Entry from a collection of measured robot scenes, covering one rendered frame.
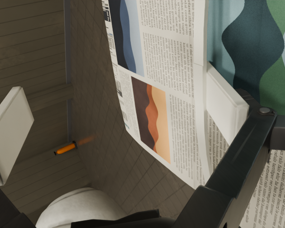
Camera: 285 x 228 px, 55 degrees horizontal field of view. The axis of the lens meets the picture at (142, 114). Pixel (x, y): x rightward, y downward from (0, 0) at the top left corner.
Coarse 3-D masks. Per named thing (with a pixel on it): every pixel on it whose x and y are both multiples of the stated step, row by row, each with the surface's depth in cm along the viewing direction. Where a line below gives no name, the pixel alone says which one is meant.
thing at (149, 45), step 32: (128, 0) 26; (160, 0) 22; (128, 32) 29; (160, 32) 24; (128, 64) 31; (160, 64) 26; (128, 96) 34; (160, 96) 28; (128, 128) 39; (160, 128) 30; (192, 128) 25; (160, 160) 33; (192, 160) 27
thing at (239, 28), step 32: (192, 0) 19; (224, 0) 17; (256, 0) 15; (192, 32) 21; (224, 32) 18; (256, 32) 16; (192, 64) 22; (224, 64) 19; (256, 64) 17; (192, 96) 24
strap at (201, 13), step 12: (204, 0) 16; (204, 12) 16; (204, 24) 17; (204, 36) 17; (204, 48) 18; (204, 60) 18; (204, 72) 18; (204, 84) 19; (204, 96) 19; (204, 108) 20; (204, 120) 20; (204, 132) 21; (204, 144) 21; (204, 156) 22; (204, 168) 23
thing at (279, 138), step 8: (240, 88) 17; (248, 96) 16; (248, 104) 16; (256, 104) 16; (280, 120) 14; (280, 128) 14; (272, 136) 14; (280, 136) 14; (272, 144) 14; (280, 144) 14
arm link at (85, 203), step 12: (72, 192) 47; (84, 192) 47; (96, 192) 48; (60, 204) 45; (72, 204) 44; (84, 204) 44; (96, 204) 45; (108, 204) 46; (48, 216) 44; (60, 216) 43; (72, 216) 43; (84, 216) 43; (96, 216) 43; (108, 216) 44; (120, 216) 46
